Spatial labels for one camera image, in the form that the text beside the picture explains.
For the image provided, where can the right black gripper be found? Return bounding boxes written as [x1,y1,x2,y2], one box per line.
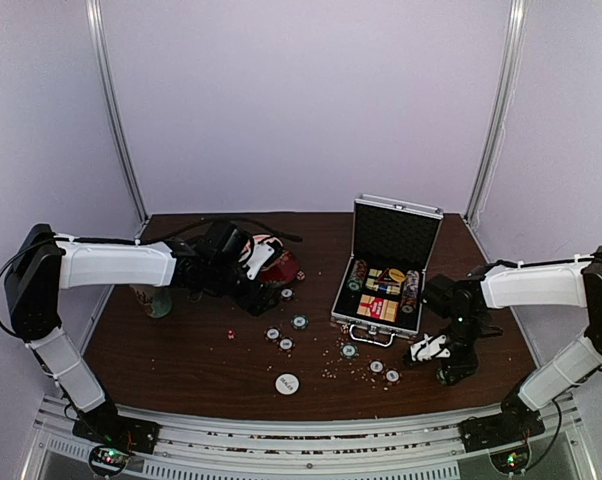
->
[439,312,485,386]

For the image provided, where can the gold card decks in case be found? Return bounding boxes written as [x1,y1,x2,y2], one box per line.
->
[364,268,405,295]

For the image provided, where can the black white chip front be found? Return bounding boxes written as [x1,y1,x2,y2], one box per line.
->
[369,360,384,373]

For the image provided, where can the chip stack right in case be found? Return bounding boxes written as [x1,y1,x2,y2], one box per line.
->
[399,270,420,314]

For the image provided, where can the aluminium poker case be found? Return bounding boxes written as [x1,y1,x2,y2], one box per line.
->
[331,194,443,347]

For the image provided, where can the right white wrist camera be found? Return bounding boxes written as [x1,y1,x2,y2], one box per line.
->
[405,334,451,365]

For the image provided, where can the white dealer button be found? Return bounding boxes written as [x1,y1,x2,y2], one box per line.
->
[274,373,300,396]

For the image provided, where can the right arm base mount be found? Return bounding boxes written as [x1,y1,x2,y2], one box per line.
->
[459,396,545,475]

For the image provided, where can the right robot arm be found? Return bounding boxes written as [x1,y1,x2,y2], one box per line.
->
[407,245,602,442]

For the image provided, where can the white orange patterned bowl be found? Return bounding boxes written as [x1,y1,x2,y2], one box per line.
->
[246,234,283,251]

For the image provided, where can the green 20 chip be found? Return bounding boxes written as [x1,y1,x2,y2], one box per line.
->
[290,315,309,331]

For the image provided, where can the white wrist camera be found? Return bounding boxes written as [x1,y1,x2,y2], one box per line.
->
[405,334,451,365]
[245,243,275,280]

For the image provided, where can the left aluminium frame post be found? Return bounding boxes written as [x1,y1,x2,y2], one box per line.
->
[85,0,150,233]

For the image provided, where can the black white chip right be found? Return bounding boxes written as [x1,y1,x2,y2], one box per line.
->
[278,337,295,352]

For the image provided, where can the right aluminium frame post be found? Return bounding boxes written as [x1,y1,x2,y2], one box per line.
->
[465,0,529,229]

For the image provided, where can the red floral saucer plate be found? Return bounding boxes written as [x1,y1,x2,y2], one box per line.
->
[258,250,300,287]

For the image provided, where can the white floral ceramic mug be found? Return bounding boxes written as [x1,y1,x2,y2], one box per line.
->
[130,284,172,319]

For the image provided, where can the chip stack left in case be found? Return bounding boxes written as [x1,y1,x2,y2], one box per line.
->
[345,259,368,292]

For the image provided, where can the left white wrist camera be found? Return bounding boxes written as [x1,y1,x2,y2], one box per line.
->
[245,243,275,280]

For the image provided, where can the black white chip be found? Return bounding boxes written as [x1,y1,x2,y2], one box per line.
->
[369,360,384,373]
[278,337,295,352]
[264,327,281,342]

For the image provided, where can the black orange chip front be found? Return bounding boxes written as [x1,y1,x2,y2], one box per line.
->
[385,369,401,383]

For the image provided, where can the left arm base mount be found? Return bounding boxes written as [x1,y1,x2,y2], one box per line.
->
[70,397,160,479]

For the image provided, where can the chip stack in case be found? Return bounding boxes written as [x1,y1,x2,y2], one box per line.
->
[345,259,368,292]
[399,270,420,314]

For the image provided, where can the black 100 chip near saucer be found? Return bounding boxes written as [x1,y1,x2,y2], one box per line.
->
[280,288,294,301]

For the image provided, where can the red playing card box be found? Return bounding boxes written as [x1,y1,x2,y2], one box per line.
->
[357,295,399,323]

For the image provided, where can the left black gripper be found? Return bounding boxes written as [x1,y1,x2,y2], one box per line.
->
[206,259,279,316]

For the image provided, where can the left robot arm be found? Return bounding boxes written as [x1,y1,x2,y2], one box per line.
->
[0,221,280,444]

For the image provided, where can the front aluminium rail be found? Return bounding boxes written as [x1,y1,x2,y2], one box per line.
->
[16,395,602,479]

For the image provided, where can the aluminium frame post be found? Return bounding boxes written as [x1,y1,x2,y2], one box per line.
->
[465,0,529,229]
[85,0,150,233]

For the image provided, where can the black white chip left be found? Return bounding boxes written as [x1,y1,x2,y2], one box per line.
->
[264,327,281,342]

